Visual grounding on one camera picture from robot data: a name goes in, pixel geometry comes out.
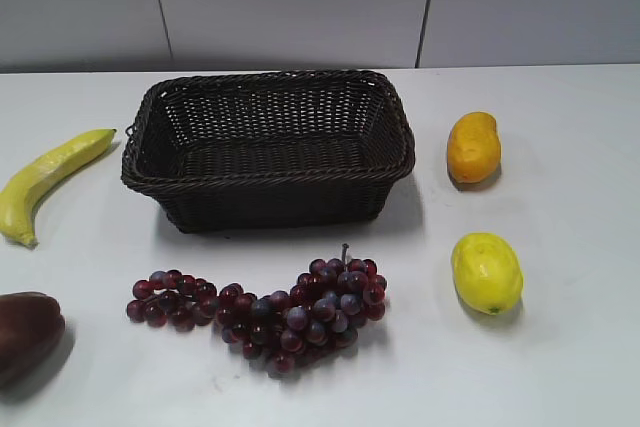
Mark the purple grape bunch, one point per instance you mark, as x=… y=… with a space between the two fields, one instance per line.
x=320 y=314

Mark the black woven basket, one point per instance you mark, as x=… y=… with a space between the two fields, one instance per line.
x=269 y=150

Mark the orange mango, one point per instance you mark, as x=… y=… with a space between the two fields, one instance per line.
x=473 y=148

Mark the yellow lemon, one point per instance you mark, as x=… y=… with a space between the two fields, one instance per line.
x=486 y=273

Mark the yellow banana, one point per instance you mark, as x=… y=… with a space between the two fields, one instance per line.
x=26 y=188

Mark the red apple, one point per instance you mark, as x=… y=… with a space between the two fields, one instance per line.
x=32 y=326

